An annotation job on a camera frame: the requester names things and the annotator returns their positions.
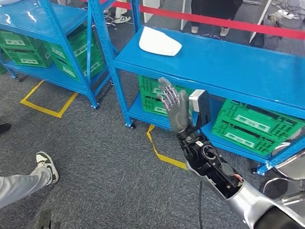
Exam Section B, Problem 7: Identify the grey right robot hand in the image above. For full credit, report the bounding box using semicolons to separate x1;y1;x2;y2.
157;77;194;134

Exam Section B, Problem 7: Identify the blue metal shelf rack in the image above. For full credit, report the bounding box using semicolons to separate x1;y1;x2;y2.
0;0;120;110
87;0;305;176

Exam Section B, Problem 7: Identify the red barrier belt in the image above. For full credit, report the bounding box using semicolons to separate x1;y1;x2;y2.
111;0;305;41

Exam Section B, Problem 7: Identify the yellow floor tape square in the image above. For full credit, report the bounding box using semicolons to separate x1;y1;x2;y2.
20;80;78;118

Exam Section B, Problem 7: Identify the grey bag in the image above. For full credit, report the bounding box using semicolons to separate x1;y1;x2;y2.
252;12;284;51

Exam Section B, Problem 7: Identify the white table leg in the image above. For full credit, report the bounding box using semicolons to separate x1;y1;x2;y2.
249;0;273;44

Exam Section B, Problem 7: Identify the white power strip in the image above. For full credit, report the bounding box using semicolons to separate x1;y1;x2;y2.
276;9;300;20

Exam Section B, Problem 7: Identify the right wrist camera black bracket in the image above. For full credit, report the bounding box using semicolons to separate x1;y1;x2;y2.
188;89;212;131

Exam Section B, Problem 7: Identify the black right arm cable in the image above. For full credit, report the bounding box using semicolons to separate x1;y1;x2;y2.
198;180;203;229

